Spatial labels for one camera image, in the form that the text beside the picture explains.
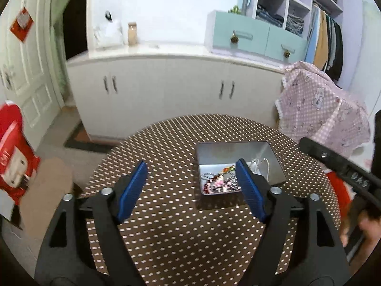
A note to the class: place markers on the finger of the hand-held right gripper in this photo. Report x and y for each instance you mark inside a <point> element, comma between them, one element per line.
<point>323,155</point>

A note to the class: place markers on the white low cabinet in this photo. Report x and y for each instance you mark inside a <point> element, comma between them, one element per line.
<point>166,95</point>

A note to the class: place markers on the small green plant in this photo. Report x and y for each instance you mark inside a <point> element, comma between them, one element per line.
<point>235,9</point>

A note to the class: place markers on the red square door decoration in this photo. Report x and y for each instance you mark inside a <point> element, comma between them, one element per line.
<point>21,23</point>

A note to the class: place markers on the teal drawer unit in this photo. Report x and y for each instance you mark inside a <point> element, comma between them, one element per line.
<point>253,35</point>

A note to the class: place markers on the blue hanging garment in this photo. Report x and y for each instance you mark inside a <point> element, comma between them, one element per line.
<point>312,41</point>

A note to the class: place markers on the rectangular metal tin box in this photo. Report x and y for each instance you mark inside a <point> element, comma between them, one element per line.
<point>232,152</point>

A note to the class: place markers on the dark floor mat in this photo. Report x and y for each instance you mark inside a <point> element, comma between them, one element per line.
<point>89,146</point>

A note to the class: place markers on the red cloth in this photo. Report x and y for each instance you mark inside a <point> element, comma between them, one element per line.
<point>339,193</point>

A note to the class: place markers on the pink checked printed cloth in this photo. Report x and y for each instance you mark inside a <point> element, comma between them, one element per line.
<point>321,110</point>

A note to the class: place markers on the white panel door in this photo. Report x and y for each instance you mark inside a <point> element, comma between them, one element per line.
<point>29,80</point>

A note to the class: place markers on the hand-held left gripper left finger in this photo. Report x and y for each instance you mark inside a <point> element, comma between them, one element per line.
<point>134,190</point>

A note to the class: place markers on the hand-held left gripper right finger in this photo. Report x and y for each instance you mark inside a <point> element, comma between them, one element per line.
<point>250,187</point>

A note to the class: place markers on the beige lidded jar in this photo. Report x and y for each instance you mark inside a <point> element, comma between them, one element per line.
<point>132,34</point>

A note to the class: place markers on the stack of folded grey clothes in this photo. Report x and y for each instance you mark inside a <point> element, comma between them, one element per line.
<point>295,23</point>

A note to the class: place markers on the person's right hand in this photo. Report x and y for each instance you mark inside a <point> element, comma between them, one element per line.
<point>367,220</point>

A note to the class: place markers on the brown polka dot tablecloth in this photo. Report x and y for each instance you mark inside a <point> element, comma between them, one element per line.
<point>178,244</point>

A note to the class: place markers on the black hanging garment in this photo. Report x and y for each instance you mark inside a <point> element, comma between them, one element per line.
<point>336,53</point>

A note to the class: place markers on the tan hanging garment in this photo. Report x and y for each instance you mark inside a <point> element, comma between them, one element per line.
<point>321,44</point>

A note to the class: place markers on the green lace curtain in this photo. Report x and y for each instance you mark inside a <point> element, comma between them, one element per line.
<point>58,50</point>

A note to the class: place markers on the red and white bag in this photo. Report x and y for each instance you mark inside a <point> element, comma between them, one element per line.
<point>12,155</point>

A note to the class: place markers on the stack of folded blue jeans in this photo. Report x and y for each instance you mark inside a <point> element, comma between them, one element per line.
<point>269,16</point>

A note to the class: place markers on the pine cone ornament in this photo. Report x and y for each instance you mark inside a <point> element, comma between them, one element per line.
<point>286,54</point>
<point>234,39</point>

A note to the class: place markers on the brown cardboard box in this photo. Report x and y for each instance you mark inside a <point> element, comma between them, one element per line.
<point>50,190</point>

